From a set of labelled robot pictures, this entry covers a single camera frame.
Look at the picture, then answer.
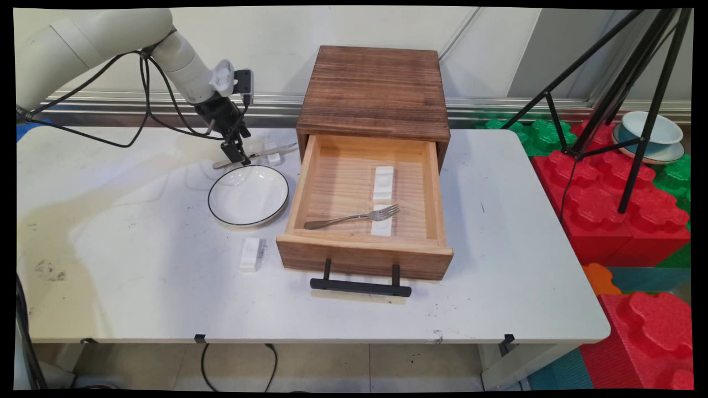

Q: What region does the orange foam piece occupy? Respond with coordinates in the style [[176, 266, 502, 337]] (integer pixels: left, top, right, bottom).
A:
[[582, 263, 623, 296]]

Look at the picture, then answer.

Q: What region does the black cable under table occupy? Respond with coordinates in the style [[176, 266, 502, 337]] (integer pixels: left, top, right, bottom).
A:
[[200, 343, 278, 393]]

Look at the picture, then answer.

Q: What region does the light blue ceramic bowl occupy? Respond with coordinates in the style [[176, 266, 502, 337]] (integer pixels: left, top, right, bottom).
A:
[[618, 111, 684, 155]]

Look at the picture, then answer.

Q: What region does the green foam block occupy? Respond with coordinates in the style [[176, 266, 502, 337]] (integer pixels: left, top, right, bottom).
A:
[[652, 154, 693, 215], [476, 118, 579, 158]]

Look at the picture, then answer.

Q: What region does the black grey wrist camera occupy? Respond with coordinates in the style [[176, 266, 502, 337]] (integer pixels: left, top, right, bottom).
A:
[[233, 69, 255, 106]]

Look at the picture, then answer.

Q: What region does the light wooden drawer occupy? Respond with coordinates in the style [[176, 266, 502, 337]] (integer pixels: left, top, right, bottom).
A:
[[275, 134, 454, 281]]

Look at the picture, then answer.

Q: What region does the black tripod stand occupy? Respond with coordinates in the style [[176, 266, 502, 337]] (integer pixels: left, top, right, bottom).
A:
[[501, 8, 695, 215]]

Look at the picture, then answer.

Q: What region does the silver metal wall rail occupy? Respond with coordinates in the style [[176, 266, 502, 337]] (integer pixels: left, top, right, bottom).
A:
[[33, 91, 692, 127]]

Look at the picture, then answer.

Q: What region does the silver metal fork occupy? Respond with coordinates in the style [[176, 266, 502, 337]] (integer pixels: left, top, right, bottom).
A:
[[304, 203, 400, 231]]

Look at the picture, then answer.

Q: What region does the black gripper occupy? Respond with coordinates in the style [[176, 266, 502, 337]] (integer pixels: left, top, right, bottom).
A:
[[195, 95, 251, 166]]

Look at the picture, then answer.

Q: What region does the large red foam block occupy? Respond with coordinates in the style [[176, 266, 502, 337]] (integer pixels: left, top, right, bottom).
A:
[[531, 119, 692, 267]]

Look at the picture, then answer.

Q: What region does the white table leg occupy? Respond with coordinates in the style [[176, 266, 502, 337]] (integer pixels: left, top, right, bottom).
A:
[[478, 343, 581, 391]]

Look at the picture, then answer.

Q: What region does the teal foam mat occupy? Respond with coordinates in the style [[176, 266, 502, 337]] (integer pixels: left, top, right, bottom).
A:
[[607, 267, 692, 294]]

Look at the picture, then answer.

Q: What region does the black metal drawer handle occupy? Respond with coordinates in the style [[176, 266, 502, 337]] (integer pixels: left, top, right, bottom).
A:
[[310, 258, 413, 298]]

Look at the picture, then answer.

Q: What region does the silver metal table knife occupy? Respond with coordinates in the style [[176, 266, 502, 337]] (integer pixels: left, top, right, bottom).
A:
[[213, 143, 299, 170]]

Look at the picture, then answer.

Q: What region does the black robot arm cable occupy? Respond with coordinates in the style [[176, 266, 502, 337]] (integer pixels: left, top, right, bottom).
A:
[[17, 30, 251, 149]]

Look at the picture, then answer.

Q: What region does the dark wooden drawer cabinet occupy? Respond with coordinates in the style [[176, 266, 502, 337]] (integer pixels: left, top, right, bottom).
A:
[[296, 45, 451, 172]]

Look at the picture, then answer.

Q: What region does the pale ceramic saucer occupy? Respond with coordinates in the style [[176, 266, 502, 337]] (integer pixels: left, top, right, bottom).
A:
[[611, 124, 686, 165]]

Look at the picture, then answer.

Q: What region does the white plate black rim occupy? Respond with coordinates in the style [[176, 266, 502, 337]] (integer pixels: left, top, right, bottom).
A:
[[208, 165, 290, 228]]

